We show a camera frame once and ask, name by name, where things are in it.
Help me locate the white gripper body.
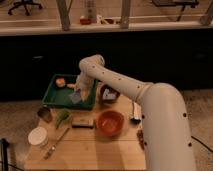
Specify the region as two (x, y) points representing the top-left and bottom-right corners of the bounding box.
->
(75, 73), (94, 101)

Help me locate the blue-grey sponge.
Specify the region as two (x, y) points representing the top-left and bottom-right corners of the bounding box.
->
(69, 92), (82, 104)

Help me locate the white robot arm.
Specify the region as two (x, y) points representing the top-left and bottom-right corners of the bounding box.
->
(77, 55), (197, 171)

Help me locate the dark bowl with white contents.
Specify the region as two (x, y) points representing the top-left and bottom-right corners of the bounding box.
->
(100, 85), (120, 103)

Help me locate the green plastic tray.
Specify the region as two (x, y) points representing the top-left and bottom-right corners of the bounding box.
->
(42, 74), (98, 110)

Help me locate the green leafy vegetable toy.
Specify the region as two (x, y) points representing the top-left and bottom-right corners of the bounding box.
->
(55, 109), (71, 129)

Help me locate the orange-red bowl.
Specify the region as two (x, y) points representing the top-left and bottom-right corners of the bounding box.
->
(95, 110), (124, 137)

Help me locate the small metal cup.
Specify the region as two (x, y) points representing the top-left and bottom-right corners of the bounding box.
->
(37, 107), (52, 123)

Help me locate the red object on ledge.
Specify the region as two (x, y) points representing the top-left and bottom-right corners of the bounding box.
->
(79, 16), (92, 25)

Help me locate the black ladle spoon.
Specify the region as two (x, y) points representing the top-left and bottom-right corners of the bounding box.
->
(130, 102), (141, 124)

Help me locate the white lidded container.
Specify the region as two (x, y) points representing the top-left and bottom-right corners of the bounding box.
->
(28, 127), (48, 148)

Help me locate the bunch of dark grapes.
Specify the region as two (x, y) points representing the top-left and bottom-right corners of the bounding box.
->
(137, 129), (144, 150)

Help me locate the clear bottle on ledge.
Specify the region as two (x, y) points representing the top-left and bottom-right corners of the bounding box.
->
(85, 0), (97, 23)

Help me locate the black office chair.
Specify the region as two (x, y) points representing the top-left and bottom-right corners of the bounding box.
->
(8, 0), (43, 16)

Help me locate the black stand at left edge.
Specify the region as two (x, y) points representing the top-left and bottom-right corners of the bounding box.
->
(0, 138), (9, 171)

